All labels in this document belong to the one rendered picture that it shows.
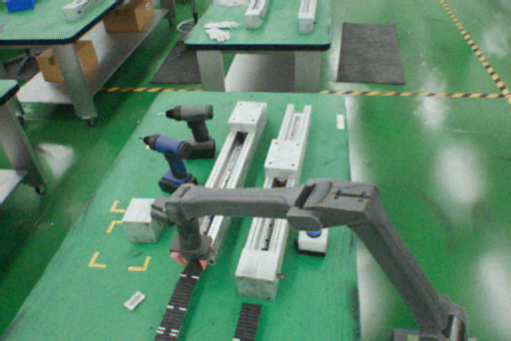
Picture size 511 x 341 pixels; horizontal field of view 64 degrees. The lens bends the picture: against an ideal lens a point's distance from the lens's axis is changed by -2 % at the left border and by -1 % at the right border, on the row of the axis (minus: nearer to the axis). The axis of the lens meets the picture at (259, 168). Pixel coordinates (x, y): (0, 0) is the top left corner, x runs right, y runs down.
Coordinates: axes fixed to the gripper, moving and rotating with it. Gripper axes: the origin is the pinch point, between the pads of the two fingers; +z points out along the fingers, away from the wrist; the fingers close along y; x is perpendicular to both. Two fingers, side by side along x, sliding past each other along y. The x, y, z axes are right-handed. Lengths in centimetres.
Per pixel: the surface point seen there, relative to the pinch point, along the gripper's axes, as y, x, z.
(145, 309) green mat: 10.3, 13.6, 4.3
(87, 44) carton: 177, -247, 39
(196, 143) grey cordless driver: 15, -54, -4
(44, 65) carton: 202, -217, 47
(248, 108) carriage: -2, -71, -10
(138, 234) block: 20.8, -8.7, 0.7
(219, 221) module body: -4.3, -12.5, -5.1
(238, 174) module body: -5.4, -34.5, -5.5
